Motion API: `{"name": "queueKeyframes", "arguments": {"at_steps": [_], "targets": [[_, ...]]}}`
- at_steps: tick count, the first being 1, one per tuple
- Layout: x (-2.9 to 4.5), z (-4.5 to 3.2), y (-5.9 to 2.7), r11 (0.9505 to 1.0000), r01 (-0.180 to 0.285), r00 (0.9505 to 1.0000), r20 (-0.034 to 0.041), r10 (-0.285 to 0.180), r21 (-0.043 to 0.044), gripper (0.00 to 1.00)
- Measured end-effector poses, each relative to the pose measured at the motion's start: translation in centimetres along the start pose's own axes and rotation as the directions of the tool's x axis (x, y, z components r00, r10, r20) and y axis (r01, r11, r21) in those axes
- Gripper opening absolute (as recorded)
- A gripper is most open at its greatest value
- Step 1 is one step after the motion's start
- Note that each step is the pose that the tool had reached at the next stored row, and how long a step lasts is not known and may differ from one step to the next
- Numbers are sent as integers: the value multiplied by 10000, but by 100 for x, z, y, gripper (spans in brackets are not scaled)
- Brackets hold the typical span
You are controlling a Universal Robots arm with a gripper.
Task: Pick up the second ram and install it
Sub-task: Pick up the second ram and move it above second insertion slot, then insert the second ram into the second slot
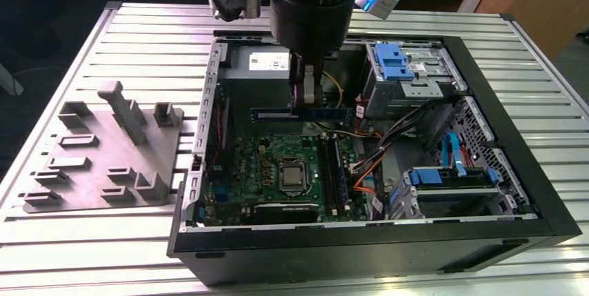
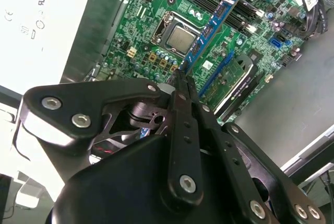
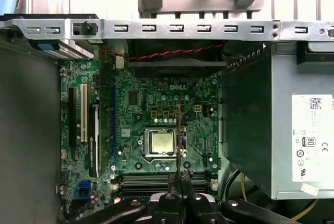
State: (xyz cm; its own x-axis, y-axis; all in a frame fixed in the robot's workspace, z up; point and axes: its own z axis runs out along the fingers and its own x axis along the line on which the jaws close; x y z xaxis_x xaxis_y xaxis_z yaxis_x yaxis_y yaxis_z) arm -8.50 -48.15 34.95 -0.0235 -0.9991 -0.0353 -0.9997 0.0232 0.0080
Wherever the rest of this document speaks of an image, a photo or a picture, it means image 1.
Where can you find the black open PC case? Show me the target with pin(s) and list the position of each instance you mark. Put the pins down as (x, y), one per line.
(322, 261)

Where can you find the black CPU socket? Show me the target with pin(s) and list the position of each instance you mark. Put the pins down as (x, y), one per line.
(295, 161)

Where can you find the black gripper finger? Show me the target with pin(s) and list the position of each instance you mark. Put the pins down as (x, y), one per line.
(315, 85)
(298, 78)

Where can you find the silver camera blue light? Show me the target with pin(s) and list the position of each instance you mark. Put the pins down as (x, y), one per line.
(381, 6)

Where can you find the green motherboard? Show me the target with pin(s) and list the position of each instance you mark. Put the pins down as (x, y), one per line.
(251, 178)

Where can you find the silver CPU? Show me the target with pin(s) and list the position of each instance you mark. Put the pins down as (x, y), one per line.
(294, 176)

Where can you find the grey power supply unit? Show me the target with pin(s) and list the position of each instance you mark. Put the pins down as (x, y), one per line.
(258, 92)

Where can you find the hard disk in blue carrier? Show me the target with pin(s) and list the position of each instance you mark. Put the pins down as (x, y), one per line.
(426, 177)

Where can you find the black RAM slot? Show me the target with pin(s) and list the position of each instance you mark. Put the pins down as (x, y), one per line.
(329, 172)

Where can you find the black graphics card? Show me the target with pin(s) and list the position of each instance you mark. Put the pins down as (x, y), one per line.
(286, 212)

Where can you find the metal drive cage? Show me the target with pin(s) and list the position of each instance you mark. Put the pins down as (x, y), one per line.
(419, 90)

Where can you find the metal disk bay cage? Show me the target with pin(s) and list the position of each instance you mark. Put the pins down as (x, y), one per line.
(460, 191)

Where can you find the blue drive bay latch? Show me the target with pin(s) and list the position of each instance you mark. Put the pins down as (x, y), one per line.
(391, 68)

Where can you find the grey parts rack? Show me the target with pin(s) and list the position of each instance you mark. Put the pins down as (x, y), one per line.
(111, 158)

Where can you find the grey chair leg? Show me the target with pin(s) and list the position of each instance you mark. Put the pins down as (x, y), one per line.
(11, 82)

